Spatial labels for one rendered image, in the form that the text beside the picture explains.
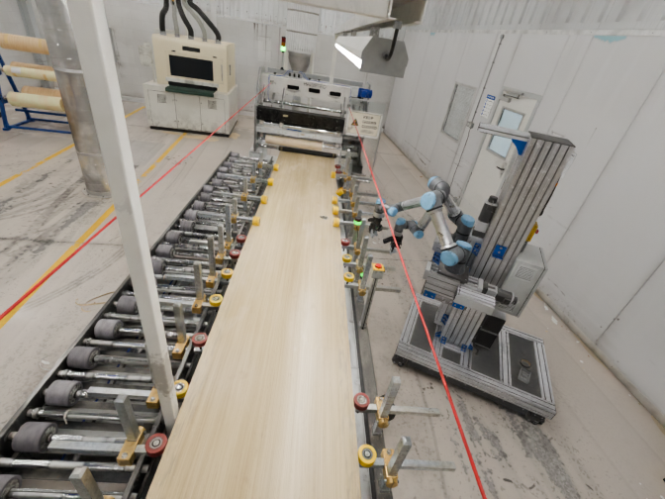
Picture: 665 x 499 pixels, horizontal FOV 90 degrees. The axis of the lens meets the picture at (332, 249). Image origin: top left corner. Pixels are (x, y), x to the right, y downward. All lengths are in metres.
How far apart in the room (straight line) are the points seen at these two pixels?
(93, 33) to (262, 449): 1.46
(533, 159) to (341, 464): 2.04
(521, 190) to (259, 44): 9.36
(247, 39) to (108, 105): 10.13
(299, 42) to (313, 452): 8.07
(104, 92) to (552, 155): 2.28
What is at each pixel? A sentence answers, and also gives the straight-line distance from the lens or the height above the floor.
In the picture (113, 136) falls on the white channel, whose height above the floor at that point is 2.10.
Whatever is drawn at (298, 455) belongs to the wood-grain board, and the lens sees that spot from 1.62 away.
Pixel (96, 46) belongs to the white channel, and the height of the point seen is 2.28.
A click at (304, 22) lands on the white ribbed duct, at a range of 8.67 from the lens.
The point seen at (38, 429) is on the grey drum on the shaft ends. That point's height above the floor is 0.86.
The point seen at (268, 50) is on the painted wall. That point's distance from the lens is 10.99.
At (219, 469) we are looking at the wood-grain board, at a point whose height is 0.90.
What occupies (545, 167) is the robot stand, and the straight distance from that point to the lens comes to 2.52.
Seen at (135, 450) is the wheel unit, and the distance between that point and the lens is 1.76.
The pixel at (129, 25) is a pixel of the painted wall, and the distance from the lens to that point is 11.69.
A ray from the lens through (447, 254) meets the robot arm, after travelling 2.40.
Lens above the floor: 2.36
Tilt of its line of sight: 32 degrees down
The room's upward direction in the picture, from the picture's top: 10 degrees clockwise
